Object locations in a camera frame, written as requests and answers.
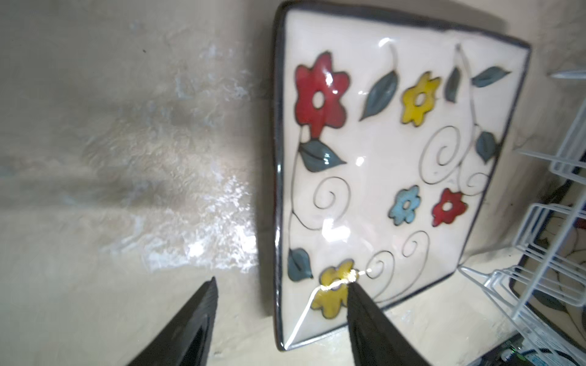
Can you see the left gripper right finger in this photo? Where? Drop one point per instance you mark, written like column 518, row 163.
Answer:
column 374, row 339

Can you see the white wire dish rack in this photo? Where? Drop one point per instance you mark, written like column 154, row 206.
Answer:
column 539, row 345

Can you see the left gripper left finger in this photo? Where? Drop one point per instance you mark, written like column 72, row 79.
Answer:
column 187, row 338

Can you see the square floral plate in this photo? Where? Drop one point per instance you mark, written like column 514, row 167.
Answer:
column 388, row 127
column 546, row 240

